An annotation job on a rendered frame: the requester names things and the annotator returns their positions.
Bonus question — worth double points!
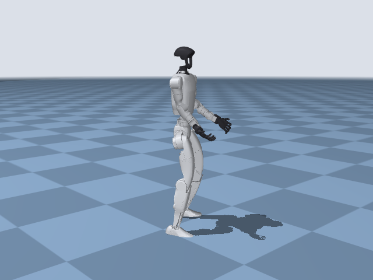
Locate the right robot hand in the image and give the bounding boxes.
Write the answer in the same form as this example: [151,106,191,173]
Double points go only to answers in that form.
[192,124,216,141]

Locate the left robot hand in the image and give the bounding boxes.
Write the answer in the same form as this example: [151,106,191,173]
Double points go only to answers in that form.
[214,114,231,134]

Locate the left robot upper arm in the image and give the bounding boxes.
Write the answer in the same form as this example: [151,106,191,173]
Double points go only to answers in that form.
[193,75,200,109]

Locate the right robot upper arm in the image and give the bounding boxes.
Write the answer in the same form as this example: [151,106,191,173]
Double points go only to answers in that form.
[170,76,188,111]

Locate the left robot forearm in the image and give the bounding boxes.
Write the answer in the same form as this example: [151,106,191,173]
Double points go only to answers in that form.
[196,104,217,122]

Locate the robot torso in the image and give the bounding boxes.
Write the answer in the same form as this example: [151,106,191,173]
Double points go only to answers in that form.
[171,70,196,138]

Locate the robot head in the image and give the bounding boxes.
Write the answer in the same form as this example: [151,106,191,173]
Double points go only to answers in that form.
[174,47,195,75]

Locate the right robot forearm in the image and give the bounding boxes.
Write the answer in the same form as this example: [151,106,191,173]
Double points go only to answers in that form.
[177,106,201,131]

